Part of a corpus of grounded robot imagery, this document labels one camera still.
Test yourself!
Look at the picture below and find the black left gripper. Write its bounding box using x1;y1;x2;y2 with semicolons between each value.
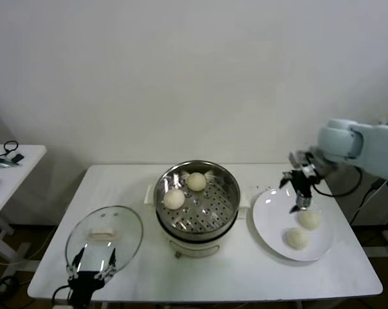
66;247;117;307

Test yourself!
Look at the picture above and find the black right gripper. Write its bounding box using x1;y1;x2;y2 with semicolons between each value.
279;169;322;215

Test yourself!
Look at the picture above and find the white steamed baozi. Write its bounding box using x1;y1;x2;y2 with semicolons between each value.
187;172;208;192
297;211;320;230
163;189;186;211
284;227;309;250

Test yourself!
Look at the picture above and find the round glass pot lid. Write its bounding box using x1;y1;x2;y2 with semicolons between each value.
65;205;145;279

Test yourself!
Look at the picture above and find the stainless steel steamer basket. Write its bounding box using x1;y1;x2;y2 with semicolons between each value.
154;160;242;233

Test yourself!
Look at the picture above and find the white round plate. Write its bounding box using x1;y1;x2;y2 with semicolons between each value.
252;188;335;262

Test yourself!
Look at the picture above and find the white electric cooking pot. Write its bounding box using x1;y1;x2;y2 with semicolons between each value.
144;184;253;260

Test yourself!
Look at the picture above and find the white side table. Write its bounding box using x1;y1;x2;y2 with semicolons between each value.
0;144;48;268

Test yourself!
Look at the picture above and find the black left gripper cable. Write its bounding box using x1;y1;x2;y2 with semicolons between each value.
51;285;73;307

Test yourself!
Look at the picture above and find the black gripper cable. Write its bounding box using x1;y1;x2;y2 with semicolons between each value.
51;285;73;307
312;166;364;198

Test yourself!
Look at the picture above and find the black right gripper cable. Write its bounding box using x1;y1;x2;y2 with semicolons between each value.
312;166;364;198

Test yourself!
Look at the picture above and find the black wall cable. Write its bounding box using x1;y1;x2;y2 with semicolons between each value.
350;185;388;228

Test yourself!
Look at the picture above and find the white floor cable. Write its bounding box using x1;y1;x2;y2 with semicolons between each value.
0;225;58;267

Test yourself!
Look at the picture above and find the white wall cable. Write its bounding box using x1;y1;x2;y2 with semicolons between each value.
354;180;388;214

